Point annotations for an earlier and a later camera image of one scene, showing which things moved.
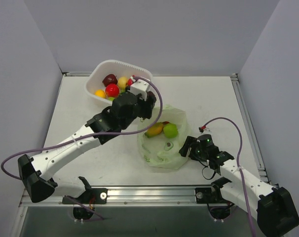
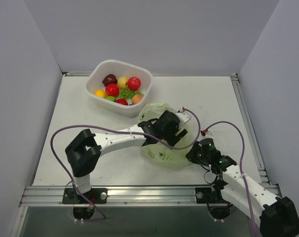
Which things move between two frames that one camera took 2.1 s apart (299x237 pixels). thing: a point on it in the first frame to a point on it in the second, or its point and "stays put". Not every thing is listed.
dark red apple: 109,79 stays put
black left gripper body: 148,106 to 178,136
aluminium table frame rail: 262,172 stays put
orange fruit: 100,93 stays put
